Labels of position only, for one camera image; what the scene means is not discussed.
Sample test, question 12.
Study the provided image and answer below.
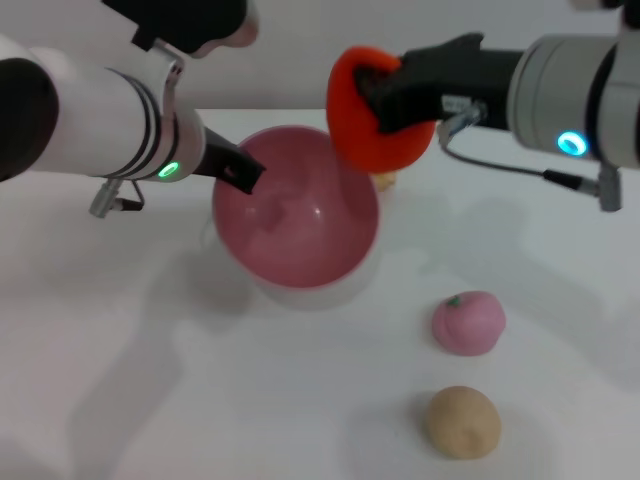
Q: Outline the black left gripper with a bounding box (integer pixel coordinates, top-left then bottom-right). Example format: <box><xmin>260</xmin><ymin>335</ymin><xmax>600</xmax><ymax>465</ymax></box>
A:
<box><xmin>197</xmin><ymin>127</ymin><xmax>266</xmax><ymax>195</ymax></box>

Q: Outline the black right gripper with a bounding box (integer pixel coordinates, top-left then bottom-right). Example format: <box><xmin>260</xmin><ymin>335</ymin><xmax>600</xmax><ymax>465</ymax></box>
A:
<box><xmin>354</xmin><ymin>32</ymin><xmax>521</xmax><ymax>134</ymax></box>

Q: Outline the orange squishy toy fruit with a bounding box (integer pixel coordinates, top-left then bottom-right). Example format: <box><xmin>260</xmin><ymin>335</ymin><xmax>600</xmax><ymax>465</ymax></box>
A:
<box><xmin>325</xmin><ymin>45</ymin><xmax>436</xmax><ymax>174</ymax></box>

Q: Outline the pink plastic bowl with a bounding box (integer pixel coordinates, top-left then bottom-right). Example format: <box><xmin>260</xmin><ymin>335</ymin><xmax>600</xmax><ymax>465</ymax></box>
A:
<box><xmin>211</xmin><ymin>124</ymin><xmax>381</xmax><ymax>311</ymax></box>

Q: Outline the pink toy peach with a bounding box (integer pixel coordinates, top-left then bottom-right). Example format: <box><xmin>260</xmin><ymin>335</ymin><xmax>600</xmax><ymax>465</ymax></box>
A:
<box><xmin>432</xmin><ymin>290</ymin><xmax>506</xmax><ymax>357</ymax></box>

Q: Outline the tan toy potato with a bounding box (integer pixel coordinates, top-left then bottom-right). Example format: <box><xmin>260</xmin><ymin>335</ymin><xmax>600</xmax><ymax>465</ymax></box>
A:
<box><xmin>424</xmin><ymin>385</ymin><xmax>502</xmax><ymax>460</ymax></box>

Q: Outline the grey left arm cable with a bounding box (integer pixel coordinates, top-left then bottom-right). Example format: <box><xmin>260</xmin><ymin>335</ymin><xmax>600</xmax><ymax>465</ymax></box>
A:
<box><xmin>89</xmin><ymin>178</ymin><xmax>146</xmax><ymax>219</ymax></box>

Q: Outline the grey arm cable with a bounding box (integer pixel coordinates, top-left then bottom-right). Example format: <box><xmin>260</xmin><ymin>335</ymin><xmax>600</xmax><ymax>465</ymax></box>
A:
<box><xmin>437</xmin><ymin>99</ymin><xmax>624</xmax><ymax>214</ymax></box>
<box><xmin>89</xmin><ymin>178</ymin><xmax>146</xmax><ymax>219</ymax></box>

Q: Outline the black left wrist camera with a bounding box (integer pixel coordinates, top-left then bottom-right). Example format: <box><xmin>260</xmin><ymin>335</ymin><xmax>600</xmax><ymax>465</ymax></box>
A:
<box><xmin>102</xmin><ymin>0</ymin><xmax>259</xmax><ymax>59</ymax></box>

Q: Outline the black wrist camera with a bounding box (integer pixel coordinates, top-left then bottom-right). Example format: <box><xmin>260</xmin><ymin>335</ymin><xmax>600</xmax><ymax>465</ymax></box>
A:
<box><xmin>102</xmin><ymin>0</ymin><xmax>259</xmax><ymax>59</ymax></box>
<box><xmin>569</xmin><ymin>0</ymin><xmax>640</xmax><ymax>15</ymax></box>

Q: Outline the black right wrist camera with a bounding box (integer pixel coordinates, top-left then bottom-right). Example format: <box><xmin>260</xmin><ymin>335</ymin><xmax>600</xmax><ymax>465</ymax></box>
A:
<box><xmin>569</xmin><ymin>0</ymin><xmax>640</xmax><ymax>15</ymax></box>

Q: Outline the grey right arm cable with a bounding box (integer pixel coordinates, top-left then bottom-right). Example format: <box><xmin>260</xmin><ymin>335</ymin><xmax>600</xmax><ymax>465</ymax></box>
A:
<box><xmin>437</xmin><ymin>99</ymin><xmax>624</xmax><ymax>214</ymax></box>

